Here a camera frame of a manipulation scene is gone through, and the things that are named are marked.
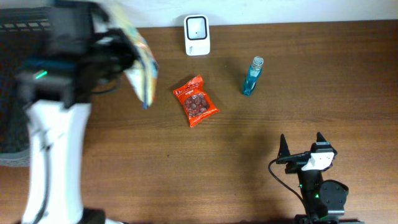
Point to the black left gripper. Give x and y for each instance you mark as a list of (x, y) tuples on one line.
[(121, 58)]

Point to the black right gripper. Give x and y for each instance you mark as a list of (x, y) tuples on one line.
[(296, 158)]

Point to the cream chips bag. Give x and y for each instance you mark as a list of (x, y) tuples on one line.
[(143, 74)]

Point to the red snack bag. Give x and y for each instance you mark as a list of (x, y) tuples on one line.
[(195, 101)]

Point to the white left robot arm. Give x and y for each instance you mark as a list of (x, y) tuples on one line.
[(56, 126)]

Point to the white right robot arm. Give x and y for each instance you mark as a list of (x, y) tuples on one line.
[(323, 200)]

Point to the white barcode scanner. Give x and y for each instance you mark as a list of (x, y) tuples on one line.
[(197, 35)]

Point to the dark grey plastic basket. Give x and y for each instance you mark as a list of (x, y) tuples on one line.
[(25, 37)]

